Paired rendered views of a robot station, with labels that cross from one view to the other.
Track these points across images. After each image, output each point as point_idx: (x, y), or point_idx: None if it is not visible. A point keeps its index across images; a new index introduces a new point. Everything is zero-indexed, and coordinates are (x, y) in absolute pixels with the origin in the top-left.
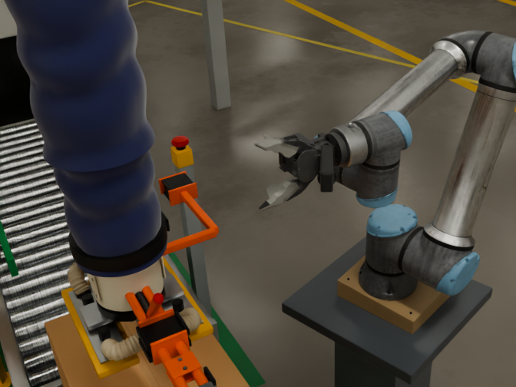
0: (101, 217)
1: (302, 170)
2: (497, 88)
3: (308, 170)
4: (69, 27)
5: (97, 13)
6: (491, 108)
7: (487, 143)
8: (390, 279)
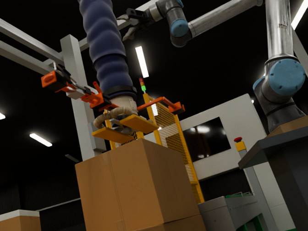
0: (101, 78)
1: (132, 21)
2: None
3: (134, 20)
4: (88, 22)
5: (94, 17)
6: None
7: (270, 4)
8: (273, 114)
